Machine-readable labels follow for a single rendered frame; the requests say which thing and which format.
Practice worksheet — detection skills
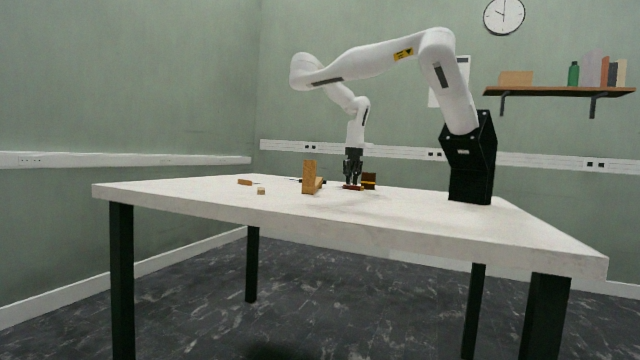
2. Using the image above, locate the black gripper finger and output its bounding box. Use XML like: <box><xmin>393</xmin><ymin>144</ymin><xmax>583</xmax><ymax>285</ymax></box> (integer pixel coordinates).
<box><xmin>352</xmin><ymin>161</ymin><xmax>363</xmax><ymax>185</ymax></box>
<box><xmin>343</xmin><ymin>159</ymin><xmax>357</xmax><ymax>186</ymax></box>

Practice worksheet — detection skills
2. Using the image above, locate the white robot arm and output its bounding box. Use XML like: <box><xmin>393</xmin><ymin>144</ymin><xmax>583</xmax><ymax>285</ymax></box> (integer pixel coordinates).
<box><xmin>289</xmin><ymin>27</ymin><xmax>479</xmax><ymax>148</ymax></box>

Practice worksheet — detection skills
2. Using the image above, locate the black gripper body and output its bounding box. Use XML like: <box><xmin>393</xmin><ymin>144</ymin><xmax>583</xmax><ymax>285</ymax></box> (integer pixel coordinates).
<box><xmin>345</xmin><ymin>147</ymin><xmax>364</xmax><ymax>168</ymax></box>

